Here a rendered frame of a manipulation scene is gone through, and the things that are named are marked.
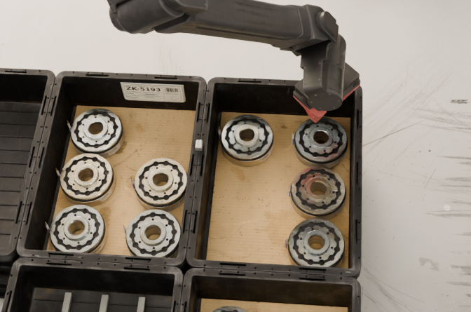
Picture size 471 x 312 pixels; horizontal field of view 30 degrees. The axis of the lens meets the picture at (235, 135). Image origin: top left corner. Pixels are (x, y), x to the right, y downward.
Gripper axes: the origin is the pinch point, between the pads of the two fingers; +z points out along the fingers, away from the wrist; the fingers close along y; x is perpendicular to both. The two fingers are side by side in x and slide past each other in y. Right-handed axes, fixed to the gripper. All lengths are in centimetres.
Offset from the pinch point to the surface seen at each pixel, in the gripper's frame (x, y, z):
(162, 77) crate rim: 28.0, -17.1, 2.4
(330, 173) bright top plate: -7.0, -5.2, 9.4
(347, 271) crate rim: -25.1, -19.0, 2.3
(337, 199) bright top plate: -11.8, -8.1, 9.3
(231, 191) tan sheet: 4.1, -20.7, 12.3
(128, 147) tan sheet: 25.5, -29.3, 12.1
